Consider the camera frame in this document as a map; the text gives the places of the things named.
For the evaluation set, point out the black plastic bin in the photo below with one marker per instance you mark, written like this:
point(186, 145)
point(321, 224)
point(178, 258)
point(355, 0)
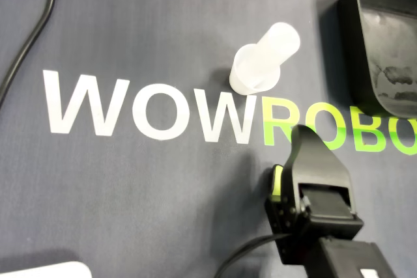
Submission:
point(352, 47)

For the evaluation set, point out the translucent white plastic cup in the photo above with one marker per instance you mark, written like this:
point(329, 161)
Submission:
point(241, 79)

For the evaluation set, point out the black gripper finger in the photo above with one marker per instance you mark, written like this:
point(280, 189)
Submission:
point(316, 161)

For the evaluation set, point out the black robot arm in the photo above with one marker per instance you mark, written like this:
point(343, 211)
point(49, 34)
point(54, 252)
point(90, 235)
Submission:
point(352, 258)

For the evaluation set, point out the dark grey printed mat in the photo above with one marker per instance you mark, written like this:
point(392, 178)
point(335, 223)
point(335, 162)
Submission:
point(130, 193)

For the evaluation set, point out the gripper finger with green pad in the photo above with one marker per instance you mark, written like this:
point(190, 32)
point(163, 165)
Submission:
point(277, 182)

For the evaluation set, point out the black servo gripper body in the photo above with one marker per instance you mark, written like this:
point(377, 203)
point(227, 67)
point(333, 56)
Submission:
point(325, 219)

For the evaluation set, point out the white flat object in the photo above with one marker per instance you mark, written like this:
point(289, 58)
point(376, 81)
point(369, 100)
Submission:
point(65, 271)

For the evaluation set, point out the translucent white plastic cylinder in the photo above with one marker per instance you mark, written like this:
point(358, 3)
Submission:
point(280, 43)

